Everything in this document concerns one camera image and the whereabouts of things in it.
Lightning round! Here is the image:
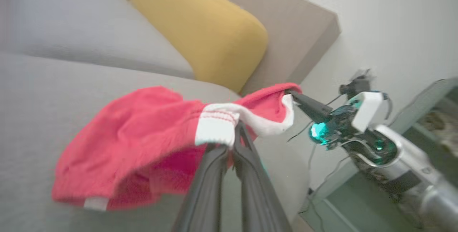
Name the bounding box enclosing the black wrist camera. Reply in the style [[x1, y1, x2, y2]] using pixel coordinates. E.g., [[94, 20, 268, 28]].
[[339, 69, 374, 98]]

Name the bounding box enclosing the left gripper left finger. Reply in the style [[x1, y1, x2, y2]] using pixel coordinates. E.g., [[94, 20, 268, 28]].
[[172, 144, 230, 232]]

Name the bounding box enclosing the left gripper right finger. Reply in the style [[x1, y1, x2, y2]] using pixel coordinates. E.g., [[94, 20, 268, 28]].
[[233, 121, 292, 232]]

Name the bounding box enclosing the red jersey with black letters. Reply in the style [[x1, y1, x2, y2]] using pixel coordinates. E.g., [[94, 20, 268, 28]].
[[52, 83, 303, 212]]

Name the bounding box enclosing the thin black cable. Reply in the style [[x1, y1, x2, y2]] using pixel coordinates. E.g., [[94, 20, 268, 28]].
[[298, 188, 324, 232], [286, 94, 344, 142], [307, 144, 353, 198]]

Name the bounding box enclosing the large grey sofa seat cushion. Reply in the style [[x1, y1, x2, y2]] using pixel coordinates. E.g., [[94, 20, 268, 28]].
[[0, 51, 312, 232]]

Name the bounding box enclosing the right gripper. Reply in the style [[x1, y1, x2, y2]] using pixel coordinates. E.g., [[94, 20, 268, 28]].
[[286, 90, 390, 150]]

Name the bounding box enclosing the yellow sofa back cushion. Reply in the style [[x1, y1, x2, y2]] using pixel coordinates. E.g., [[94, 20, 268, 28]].
[[130, 0, 269, 94]]

